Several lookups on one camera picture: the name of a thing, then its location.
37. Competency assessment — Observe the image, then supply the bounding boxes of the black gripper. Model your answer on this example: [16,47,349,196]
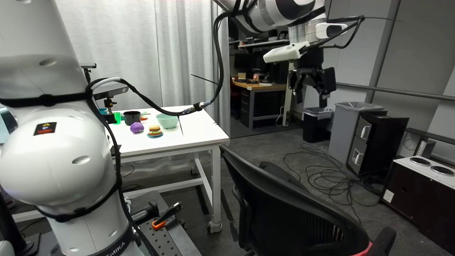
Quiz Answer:
[289,65,339,109]

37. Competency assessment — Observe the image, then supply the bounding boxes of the black mesh office chair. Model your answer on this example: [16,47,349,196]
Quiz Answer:
[219,145,398,256]

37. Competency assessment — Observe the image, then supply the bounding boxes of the black waste bin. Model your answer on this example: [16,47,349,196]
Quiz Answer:
[302,106,335,143]

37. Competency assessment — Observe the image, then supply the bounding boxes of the grey bin cabinet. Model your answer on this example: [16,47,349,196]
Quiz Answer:
[327,101,387,165]

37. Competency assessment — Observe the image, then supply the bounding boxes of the wooden top desk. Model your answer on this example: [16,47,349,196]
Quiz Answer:
[231,78,290,131]

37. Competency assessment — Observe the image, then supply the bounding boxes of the black drawer cabinet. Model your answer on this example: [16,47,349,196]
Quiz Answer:
[347,112,410,180]

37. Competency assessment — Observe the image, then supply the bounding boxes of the white table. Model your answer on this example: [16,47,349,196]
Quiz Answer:
[101,104,232,234]

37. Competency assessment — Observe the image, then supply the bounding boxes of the teal toy bowl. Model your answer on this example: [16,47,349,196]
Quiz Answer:
[155,112,181,131]

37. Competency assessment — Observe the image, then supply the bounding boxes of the toy burger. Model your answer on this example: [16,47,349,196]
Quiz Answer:
[147,123,165,139]

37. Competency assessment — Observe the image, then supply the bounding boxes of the white curtain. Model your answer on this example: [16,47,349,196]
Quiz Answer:
[54,0,232,125]

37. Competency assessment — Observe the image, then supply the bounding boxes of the black toy cup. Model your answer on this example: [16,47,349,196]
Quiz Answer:
[123,109,143,126]

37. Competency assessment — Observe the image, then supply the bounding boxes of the black perforated breadboard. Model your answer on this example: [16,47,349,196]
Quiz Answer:
[137,189,204,256]

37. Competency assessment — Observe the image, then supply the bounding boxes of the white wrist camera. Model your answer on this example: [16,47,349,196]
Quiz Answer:
[262,41,312,64]

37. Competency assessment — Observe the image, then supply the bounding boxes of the black floor cables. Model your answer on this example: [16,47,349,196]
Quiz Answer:
[282,146,381,210]

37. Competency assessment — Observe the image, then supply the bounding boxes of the grey wall rail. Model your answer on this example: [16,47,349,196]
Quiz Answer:
[336,81,455,104]

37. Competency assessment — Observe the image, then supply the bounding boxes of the black clamp orange handle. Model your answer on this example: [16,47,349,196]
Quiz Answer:
[134,200,184,233]

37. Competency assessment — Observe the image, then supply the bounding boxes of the black camera on tripod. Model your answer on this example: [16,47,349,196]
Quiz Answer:
[80,61,131,125]

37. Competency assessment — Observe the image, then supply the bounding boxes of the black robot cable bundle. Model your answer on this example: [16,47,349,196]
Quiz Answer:
[84,0,367,256]

